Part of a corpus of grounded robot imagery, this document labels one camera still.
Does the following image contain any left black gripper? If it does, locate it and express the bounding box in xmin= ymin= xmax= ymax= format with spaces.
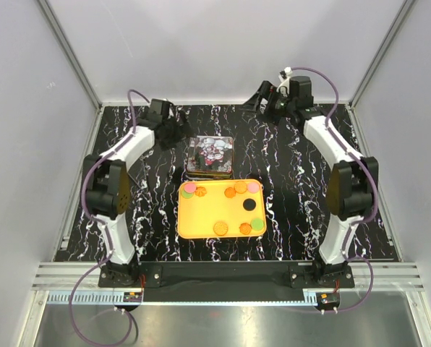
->
xmin=159 ymin=109 xmax=196 ymax=151

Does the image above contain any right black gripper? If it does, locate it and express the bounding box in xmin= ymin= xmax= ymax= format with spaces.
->
xmin=239 ymin=81 xmax=295 ymax=127

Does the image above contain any gold tin lid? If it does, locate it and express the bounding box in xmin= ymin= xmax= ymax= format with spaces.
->
xmin=186 ymin=135 xmax=234 ymax=172

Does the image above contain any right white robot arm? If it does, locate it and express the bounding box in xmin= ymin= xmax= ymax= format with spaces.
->
xmin=242 ymin=69 xmax=379 ymax=287

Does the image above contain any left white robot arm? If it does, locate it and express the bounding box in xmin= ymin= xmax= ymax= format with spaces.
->
xmin=80 ymin=99 xmax=191 ymax=286

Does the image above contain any pink round cookie left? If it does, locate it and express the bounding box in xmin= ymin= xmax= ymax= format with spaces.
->
xmin=184 ymin=182 xmax=197 ymax=194

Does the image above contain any pink round cookie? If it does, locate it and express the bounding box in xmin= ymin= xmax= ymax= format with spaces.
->
xmin=184 ymin=182 xmax=197 ymax=194
xmin=247 ymin=181 xmax=260 ymax=194

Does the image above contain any green round cookie left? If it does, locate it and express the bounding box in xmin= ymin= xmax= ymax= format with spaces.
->
xmin=182 ymin=190 xmax=194 ymax=199

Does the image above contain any green round cookie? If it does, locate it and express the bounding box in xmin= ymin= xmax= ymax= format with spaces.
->
xmin=250 ymin=218 xmax=265 ymax=231
xmin=182 ymin=190 xmax=194 ymax=199

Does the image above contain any orange swirl cookie left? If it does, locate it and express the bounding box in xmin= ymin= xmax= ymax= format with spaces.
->
xmin=195 ymin=187 xmax=207 ymax=197

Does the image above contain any orange swirl cookie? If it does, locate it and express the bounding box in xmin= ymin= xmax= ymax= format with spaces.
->
xmin=239 ymin=223 xmax=252 ymax=235
xmin=195 ymin=187 xmax=207 ymax=197
xmin=224 ymin=187 xmax=236 ymax=199

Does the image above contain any orange swirl cookie centre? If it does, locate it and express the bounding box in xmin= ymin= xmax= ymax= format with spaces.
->
xmin=224 ymin=187 xmax=236 ymax=199

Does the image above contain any yellow plastic tray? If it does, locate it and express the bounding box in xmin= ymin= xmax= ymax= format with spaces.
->
xmin=176 ymin=179 xmax=267 ymax=239

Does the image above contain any pink round cookie right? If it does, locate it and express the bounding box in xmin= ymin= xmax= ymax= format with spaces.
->
xmin=247 ymin=181 xmax=260 ymax=194

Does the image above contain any tan dotted cookie top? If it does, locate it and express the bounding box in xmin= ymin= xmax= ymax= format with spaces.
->
xmin=234 ymin=181 xmax=247 ymax=194

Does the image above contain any tan dotted cookie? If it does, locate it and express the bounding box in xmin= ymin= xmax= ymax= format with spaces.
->
xmin=234 ymin=181 xmax=247 ymax=194
xmin=213 ymin=221 xmax=229 ymax=236

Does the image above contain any black round cookie right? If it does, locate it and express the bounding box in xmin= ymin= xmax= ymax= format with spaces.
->
xmin=242 ymin=198 xmax=257 ymax=211

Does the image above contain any tan dotted cookie bottom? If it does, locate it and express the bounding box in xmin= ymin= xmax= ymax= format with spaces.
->
xmin=213 ymin=221 xmax=229 ymax=236

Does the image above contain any green round cookie right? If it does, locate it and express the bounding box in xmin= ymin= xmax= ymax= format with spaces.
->
xmin=250 ymin=218 xmax=265 ymax=231

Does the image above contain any orange swirl cookie bottom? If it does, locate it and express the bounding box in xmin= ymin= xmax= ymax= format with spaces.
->
xmin=239 ymin=223 xmax=252 ymax=235

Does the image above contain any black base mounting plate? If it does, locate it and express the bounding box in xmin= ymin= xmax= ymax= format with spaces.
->
xmin=98 ymin=261 xmax=355 ymax=289

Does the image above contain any left orange connector board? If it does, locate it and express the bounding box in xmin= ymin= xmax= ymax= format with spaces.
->
xmin=123 ymin=291 xmax=143 ymax=304

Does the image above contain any orange connector board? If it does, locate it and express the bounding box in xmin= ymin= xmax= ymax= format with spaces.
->
xmin=123 ymin=291 xmax=143 ymax=304
xmin=317 ymin=292 xmax=341 ymax=307

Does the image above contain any right orange connector board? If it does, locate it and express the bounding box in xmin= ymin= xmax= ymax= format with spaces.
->
xmin=317 ymin=292 xmax=341 ymax=307

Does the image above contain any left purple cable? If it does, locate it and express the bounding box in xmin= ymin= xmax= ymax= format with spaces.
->
xmin=66 ymin=88 xmax=152 ymax=344

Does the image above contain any purple cable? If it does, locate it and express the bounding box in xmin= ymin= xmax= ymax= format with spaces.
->
xmin=289 ymin=66 xmax=379 ymax=312
xmin=66 ymin=88 xmax=152 ymax=344

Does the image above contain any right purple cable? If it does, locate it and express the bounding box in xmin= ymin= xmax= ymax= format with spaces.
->
xmin=289 ymin=66 xmax=379 ymax=312

